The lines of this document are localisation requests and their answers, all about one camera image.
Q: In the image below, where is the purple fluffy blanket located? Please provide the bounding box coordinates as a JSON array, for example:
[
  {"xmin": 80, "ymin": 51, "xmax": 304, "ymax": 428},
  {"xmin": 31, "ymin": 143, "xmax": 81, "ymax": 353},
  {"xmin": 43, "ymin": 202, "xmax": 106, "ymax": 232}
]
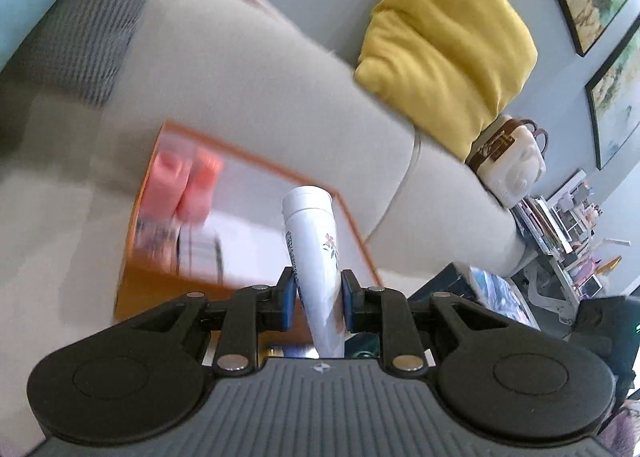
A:
[{"xmin": 597, "ymin": 402, "xmax": 640, "ymax": 457}]

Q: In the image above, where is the pink bottle with nozzle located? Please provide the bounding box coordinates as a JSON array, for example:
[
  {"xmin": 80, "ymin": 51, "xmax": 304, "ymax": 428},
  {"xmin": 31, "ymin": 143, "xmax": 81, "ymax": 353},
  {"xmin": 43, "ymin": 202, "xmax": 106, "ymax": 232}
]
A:
[{"xmin": 177, "ymin": 147, "xmax": 224, "ymax": 227}]

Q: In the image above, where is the white floral tube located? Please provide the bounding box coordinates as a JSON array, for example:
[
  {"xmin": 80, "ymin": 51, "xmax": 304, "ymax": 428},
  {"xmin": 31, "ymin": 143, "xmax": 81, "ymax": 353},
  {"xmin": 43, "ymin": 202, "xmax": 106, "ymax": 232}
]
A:
[{"xmin": 281, "ymin": 186, "xmax": 347, "ymax": 360}]

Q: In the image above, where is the white shelf with small items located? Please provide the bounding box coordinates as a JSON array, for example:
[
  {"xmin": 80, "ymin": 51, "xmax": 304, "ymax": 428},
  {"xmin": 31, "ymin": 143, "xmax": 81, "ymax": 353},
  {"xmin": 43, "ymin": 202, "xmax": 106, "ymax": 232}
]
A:
[{"xmin": 547, "ymin": 168, "xmax": 626, "ymax": 298}]

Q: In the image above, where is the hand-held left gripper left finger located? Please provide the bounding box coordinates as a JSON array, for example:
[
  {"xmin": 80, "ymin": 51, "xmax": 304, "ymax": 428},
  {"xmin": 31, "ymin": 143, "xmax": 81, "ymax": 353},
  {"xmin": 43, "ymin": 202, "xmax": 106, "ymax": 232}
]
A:
[{"xmin": 127, "ymin": 267, "xmax": 297, "ymax": 375}]

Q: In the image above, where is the white chair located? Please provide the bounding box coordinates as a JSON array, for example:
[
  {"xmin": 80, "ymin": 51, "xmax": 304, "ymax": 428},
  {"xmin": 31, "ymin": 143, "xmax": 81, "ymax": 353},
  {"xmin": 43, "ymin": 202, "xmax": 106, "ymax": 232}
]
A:
[{"xmin": 520, "ymin": 257, "xmax": 576, "ymax": 325}]

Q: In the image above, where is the plaid case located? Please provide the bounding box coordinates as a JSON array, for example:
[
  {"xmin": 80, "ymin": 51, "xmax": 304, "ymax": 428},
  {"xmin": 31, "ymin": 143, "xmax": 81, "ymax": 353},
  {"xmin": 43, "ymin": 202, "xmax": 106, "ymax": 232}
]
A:
[{"xmin": 177, "ymin": 227, "xmax": 222, "ymax": 284}]

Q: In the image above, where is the houndstooth cushion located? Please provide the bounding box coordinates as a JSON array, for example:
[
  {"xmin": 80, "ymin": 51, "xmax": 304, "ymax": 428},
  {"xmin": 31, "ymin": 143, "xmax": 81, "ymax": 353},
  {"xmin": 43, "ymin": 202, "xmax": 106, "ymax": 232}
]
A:
[{"xmin": 15, "ymin": 0, "xmax": 181, "ymax": 107}]

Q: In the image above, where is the pink round bottle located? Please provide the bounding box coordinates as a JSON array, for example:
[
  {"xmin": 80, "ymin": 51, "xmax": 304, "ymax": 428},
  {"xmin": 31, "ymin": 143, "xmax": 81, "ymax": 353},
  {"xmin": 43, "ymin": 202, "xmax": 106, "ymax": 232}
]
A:
[{"xmin": 150, "ymin": 151, "xmax": 193, "ymax": 217}]

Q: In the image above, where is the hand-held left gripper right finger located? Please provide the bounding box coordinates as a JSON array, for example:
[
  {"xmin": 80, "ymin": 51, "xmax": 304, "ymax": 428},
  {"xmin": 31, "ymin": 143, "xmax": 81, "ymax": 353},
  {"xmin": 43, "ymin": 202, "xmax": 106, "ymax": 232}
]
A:
[{"xmin": 340, "ymin": 268, "xmax": 493, "ymax": 375}]

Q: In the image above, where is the blue patterned pillow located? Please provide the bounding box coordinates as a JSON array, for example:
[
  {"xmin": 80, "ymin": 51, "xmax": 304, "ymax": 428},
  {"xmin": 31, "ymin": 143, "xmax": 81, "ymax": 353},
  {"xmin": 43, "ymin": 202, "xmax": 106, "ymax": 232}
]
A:
[{"xmin": 467, "ymin": 265, "xmax": 540, "ymax": 330}]

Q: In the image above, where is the cream mini suitcase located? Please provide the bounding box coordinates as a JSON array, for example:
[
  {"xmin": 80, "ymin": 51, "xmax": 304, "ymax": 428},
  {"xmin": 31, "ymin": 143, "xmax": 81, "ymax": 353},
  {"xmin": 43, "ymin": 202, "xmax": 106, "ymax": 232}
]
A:
[{"xmin": 465, "ymin": 114, "xmax": 550, "ymax": 209}]

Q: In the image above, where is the stack of books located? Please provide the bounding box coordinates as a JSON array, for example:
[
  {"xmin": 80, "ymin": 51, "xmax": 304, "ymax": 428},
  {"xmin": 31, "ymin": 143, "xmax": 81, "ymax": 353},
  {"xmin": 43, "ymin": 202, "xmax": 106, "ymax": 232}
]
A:
[{"xmin": 510, "ymin": 194, "xmax": 581, "ymax": 258}]

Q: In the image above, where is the yellow cushion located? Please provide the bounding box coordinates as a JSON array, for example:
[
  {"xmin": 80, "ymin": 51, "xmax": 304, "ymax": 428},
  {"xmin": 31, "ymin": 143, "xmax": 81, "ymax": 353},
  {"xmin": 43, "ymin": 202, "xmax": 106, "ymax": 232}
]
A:
[{"xmin": 354, "ymin": 0, "xmax": 538, "ymax": 161}]

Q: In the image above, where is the beige sofa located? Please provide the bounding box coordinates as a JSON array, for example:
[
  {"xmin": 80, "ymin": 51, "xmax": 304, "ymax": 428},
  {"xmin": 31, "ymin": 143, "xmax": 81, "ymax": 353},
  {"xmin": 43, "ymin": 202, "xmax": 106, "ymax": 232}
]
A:
[{"xmin": 0, "ymin": 0, "xmax": 528, "ymax": 457}]

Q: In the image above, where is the orange cardboard box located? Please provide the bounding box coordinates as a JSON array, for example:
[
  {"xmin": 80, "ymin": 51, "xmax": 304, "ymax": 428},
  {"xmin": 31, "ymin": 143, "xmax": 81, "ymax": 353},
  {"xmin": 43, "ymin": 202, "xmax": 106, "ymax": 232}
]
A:
[{"xmin": 114, "ymin": 120, "xmax": 383, "ymax": 344}]

